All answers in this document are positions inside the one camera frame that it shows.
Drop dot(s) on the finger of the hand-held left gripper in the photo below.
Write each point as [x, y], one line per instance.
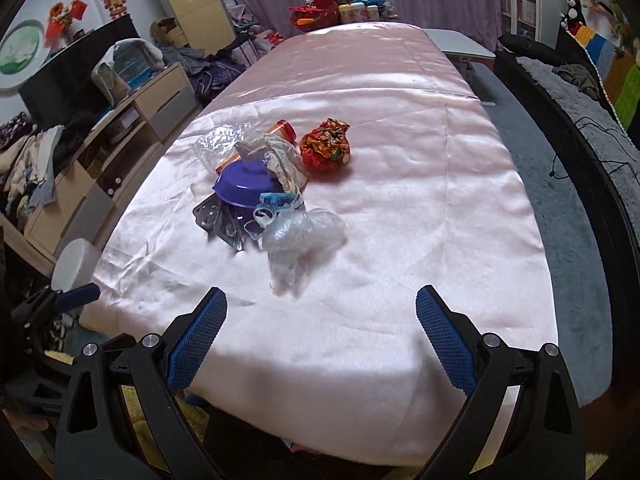
[80, 294]
[37, 307]

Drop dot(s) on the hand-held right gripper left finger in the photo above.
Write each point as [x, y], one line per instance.
[195, 345]

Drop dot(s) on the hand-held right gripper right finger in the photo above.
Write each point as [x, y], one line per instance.
[445, 345]

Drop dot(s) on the grey plastic blister tray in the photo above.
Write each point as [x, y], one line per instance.
[220, 220]

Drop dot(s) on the clear plastic bag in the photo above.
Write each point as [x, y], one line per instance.
[300, 240]

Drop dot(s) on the blue plastic packaging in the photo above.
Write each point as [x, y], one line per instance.
[280, 201]

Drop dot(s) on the purple plastic bowl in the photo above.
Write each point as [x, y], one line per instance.
[245, 180]

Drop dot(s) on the translucent plastic film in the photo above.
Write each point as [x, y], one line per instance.
[285, 165]

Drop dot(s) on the clear crinkled plastic wrap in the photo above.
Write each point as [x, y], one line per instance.
[215, 142]

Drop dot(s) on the red patterned wrapper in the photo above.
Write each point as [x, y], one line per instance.
[325, 145]

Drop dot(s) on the orange tube with red cap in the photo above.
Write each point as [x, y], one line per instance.
[286, 129]

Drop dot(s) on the pile of mixed clothes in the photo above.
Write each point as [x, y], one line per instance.
[30, 160]

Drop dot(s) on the pink satin tablecloth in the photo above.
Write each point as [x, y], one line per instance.
[400, 185]

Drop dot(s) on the grey rug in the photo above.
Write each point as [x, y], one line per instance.
[550, 210]

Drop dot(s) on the wooden television cabinet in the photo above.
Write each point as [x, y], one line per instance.
[155, 95]

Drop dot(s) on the black television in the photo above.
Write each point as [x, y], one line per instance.
[65, 75]

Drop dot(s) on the black sofa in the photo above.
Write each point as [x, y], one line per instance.
[575, 150]

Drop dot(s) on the covered blue pet cage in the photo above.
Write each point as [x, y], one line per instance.
[130, 65]

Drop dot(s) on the purple bag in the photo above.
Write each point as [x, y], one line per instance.
[215, 80]

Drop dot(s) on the grey clothes pile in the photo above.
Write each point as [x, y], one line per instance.
[187, 57]

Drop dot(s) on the cardboard box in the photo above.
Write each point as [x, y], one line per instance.
[170, 32]

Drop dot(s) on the red flag bouquet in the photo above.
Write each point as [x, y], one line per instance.
[65, 15]

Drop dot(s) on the grey fluffy blanket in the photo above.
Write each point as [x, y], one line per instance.
[550, 80]

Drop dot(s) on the hanging doll ornament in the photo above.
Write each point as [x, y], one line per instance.
[112, 0]

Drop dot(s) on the dark cloth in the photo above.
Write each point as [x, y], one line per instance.
[577, 77]

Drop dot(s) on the white folding table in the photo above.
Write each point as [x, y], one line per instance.
[460, 42]

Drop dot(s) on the striped crochet blanket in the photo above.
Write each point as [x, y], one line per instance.
[625, 100]

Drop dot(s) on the black cushion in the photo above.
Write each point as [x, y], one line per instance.
[530, 47]

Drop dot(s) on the beige standing air conditioner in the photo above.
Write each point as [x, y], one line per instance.
[210, 10]

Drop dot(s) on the white red plastic bag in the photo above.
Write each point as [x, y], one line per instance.
[272, 40]

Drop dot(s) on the white glass door bookcase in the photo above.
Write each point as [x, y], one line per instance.
[545, 5]

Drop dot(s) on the red toy basket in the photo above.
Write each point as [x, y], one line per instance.
[320, 10]

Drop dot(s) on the black white cat plush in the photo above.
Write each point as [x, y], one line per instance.
[570, 10]

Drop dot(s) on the round green wall art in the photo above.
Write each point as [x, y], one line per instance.
[20, 52]

